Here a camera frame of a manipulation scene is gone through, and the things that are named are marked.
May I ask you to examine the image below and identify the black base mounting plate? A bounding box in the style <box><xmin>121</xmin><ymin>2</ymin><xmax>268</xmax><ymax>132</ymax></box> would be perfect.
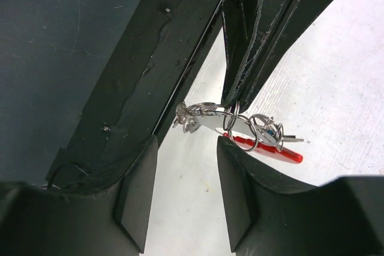
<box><xmin>46</xmin><ymin>0</ymin><xmax>221</xmax><ymax>188</ymax></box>

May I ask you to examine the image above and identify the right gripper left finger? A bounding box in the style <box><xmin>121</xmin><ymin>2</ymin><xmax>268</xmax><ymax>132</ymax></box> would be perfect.
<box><xmin>1</xmin><ymin>136</ymin><xmax>158</xmax><ymax>255</ymax></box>

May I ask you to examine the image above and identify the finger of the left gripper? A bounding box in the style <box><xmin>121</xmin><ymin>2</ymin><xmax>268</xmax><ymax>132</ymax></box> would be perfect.
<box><xmin>242</xmin><ymin>0</ymin><xmax>333</xmax><ymax>110</ymax></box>
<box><xmin>221</xmin><ymin>0</ymin><xmax>291</xmax><ymax>107</ymax></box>

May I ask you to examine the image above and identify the red handled metal key organizer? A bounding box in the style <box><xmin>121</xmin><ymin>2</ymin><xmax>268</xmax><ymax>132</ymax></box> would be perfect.
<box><xmin>173</xmin><ymin>102</ymin><xmax>304</xmax><ymax>164</ymax></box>

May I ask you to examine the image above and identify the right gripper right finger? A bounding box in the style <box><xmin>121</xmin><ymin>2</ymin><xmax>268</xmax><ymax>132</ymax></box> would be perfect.
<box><xmin>217</xmin><ymin>137</ymin><xmax>383</xmax><ymax>255</ymax></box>

